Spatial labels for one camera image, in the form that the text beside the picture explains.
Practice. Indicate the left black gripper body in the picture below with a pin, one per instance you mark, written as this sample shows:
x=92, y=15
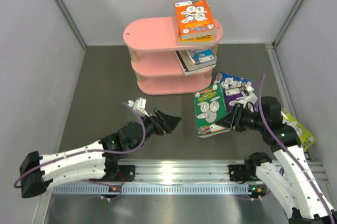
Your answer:
x=152, y=127

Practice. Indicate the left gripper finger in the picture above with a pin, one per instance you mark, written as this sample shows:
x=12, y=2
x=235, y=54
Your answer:
x=171, y=123
x=165, y=117

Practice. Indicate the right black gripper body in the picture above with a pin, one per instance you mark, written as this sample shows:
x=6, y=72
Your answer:
x=244, y=118

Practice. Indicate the purple treehouse book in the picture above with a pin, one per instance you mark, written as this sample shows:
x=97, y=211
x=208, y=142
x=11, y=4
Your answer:
x=230, y=97

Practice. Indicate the dark blue treehouse book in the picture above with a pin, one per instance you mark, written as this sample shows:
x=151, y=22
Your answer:
x=228, y=81

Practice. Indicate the dark tale of two cities book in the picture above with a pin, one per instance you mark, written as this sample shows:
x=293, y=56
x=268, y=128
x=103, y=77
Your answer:
x=187, y=66

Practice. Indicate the lime green treehouse book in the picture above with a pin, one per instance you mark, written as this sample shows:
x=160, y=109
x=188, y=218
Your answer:
x=307, y=138

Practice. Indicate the blue 26-storey treehouse book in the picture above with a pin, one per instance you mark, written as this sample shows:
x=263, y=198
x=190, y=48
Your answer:
x=201, y=56

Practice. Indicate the yellow 130-storey treehouse book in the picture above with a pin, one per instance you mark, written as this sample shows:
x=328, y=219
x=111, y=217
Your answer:
x=206, y=41

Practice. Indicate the orange 78-storey treehouse book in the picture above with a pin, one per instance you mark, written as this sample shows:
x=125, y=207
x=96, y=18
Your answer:
x=194, y=18

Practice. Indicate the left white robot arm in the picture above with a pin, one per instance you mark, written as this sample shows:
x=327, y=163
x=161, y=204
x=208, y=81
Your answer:
x=97, y=161

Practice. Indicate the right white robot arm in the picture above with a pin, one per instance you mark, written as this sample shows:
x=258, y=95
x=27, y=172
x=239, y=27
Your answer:
x=297, y=190

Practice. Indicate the pink three-tier shelf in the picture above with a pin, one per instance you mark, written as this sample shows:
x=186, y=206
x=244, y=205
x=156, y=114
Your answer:
x=152, y=43

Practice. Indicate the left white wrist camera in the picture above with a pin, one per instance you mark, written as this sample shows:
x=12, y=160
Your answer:
x=138, y=106

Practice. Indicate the aluminium mounting rail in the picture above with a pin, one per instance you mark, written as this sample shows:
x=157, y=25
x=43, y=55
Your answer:
x=183, y=177

